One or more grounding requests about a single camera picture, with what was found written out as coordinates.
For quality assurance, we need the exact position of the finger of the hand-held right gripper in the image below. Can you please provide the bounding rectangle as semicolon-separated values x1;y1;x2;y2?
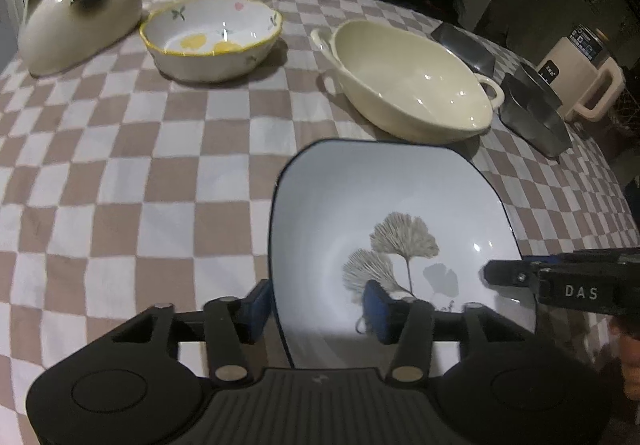
520;252;576;266
481;259;542;301

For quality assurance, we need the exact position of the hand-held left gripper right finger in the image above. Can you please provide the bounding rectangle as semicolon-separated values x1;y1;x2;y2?
363;279;536;385

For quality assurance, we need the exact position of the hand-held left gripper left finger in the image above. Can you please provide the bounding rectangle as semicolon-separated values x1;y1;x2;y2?
111;278;274;385

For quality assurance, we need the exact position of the square white leaf-print plate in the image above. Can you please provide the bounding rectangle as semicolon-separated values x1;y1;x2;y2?
268;139;539;371

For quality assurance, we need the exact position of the small square steel container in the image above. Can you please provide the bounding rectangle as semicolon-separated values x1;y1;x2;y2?
499;92;574;159

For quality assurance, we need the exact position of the cream two-handled bowl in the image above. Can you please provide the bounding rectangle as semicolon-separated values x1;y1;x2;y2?
310;19;506;144

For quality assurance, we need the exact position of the lemon-print ceramic bowl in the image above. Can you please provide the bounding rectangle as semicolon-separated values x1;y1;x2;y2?
139;0;284;84

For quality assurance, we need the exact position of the beige electric kettle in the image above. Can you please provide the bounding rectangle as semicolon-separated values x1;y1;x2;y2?
535;26;626;124

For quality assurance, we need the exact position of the large square steel tray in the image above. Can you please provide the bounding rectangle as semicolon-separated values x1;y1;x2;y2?
430;22;497;77

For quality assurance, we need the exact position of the checkered tablecloth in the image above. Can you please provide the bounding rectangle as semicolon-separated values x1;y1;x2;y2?
0;0;640;445

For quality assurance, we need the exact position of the cat-shaped ceramic dish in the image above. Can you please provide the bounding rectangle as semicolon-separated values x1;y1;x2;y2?
17;0;144;78

